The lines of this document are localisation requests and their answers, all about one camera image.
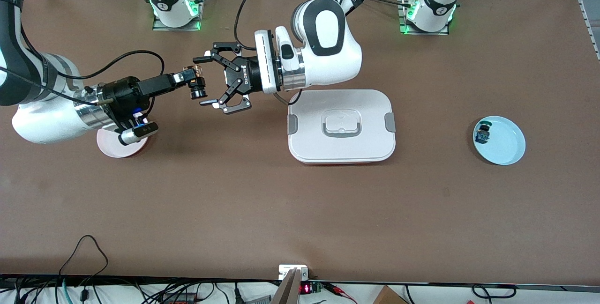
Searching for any orange push button switch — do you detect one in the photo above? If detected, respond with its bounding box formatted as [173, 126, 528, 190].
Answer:
[180, 64, 208, 100]

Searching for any pink round plate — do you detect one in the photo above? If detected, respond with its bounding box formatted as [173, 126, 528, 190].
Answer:
[97, 126, 150, 158]

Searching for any white lidded lunch box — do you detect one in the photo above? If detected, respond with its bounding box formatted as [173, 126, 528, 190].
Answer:
[287, 89, 397, 165]

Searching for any small white device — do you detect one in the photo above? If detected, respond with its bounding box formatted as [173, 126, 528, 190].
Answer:
[278, 265, 309, 280]

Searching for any grey metal bar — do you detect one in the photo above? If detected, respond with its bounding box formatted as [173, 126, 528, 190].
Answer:
[271, 269, 301, 304]

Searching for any brown cardboard box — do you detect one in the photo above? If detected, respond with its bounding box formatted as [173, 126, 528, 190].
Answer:
[373, 285, 409, 304]

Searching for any light blue round plate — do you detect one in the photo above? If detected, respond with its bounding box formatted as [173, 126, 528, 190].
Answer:
[472, 116, 526, 166]

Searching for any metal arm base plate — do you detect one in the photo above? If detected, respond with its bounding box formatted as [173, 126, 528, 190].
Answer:
[397, 0, 450, 36]
[152, 0, 206, 31]

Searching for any black looped cable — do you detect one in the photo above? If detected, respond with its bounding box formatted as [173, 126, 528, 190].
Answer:
[59, 235, 109, 290]

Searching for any green push button switch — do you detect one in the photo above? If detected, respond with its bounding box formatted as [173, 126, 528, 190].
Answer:
[474, 121, 492, 144]

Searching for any black oval cable loop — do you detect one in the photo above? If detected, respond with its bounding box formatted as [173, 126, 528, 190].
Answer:
[471, 284, 517, 299]

